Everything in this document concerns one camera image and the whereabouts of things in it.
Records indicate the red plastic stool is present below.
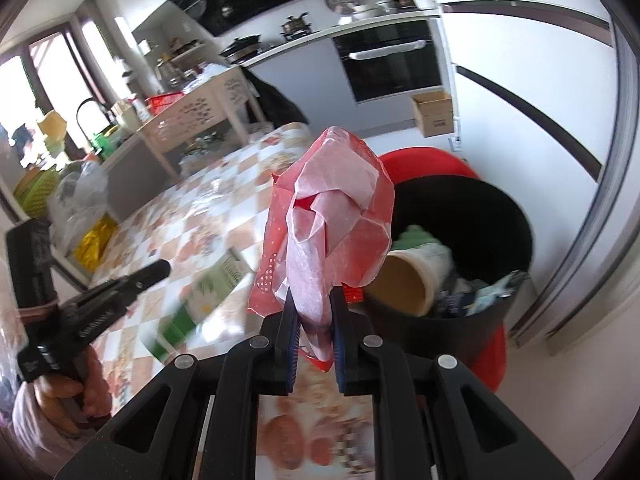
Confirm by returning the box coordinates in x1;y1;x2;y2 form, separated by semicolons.
376;146;509;395

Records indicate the steel kettle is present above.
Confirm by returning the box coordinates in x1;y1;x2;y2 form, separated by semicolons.
156;57;185;92

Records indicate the black trash bin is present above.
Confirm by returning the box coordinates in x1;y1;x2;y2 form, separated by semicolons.
364;175;534;335

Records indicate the pink red paper wrapper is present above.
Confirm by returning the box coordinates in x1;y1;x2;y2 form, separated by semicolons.
246;126;396;372

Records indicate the blue printed snack packet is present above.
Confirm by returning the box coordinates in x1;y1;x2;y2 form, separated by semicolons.
439;270;528;317

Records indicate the white refrigerator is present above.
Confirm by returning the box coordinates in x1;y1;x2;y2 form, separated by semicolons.
434;0;622;201

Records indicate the printed white paper cup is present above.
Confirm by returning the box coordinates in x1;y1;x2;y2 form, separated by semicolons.
365;241;455;317

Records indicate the gold foil bag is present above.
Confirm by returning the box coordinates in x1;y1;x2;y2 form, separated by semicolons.
74;215;119;272

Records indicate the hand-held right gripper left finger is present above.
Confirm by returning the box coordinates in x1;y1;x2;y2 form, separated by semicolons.
55;287;303;480

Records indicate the sliding door frame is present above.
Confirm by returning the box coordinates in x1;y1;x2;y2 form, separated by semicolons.
510;0;640;353

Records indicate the black plastic bag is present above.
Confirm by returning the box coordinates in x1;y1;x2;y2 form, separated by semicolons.
244;69;309;127

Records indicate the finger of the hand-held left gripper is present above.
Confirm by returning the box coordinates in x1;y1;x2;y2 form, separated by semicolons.
74;259;172;312

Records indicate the black wok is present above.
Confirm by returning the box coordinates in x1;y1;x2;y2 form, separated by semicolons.
219;35;264;62

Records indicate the green plastic basket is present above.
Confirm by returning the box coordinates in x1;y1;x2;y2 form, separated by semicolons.
12;165;62;219

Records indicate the red plastic basket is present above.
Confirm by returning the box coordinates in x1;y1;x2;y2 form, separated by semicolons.
145;92;187;114

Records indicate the clear plastic bag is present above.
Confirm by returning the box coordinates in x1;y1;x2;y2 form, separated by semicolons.
46;160;122;257

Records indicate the steel cooking pot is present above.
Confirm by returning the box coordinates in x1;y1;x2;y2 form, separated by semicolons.
279;12;314;42

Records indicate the checkered printed tablecloth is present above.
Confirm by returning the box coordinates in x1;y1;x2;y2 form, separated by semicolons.
85;122;381;480

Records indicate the green white drink carton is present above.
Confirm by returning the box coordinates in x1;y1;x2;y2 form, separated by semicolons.
141;250;257;362

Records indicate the green plastic bag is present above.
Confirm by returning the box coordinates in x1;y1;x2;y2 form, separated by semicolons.
397;224;438;252

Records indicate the black kitchen faucet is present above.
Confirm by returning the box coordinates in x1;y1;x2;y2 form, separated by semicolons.
75;97;114;152

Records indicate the cardboard box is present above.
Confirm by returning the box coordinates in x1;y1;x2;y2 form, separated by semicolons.
411;91;455;137

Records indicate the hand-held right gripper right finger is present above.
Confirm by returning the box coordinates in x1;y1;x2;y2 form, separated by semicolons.
329;285;573;480

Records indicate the green plastic tub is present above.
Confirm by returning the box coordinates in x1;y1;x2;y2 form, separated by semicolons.
91;127;127;154

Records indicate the black built-in oven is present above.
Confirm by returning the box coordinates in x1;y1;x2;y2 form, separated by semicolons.
331;19;444;104

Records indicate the beige flower cut-out cart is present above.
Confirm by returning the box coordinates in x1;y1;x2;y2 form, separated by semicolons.
136;66;269;182

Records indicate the person's left hand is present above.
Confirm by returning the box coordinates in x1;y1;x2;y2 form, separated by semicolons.
34;346;113;436

